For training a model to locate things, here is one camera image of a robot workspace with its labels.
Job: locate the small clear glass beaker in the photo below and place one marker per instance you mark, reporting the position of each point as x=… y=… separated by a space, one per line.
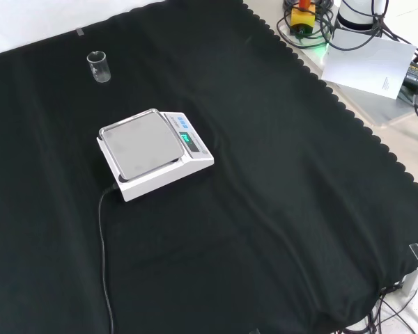
x=99 y=69

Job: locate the black bench cloth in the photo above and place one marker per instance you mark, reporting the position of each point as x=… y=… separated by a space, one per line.
x=271 y=181

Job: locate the white electronic balance steel pan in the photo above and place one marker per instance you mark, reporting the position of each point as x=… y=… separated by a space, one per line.
x=143 y=146

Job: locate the yellow stop button box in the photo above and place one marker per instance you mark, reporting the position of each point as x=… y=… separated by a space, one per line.
x=302 y=18

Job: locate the pale grey board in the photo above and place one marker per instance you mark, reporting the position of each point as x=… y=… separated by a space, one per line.
x=376 y=106

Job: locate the white paper sheet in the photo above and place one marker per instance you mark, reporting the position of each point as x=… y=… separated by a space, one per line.
x=365 y=66

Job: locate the grey tape strip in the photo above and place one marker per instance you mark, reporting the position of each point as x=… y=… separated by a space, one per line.
x=80 y=32

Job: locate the silver metal bracket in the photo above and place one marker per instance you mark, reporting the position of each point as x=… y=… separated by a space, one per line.
x=417 y=268

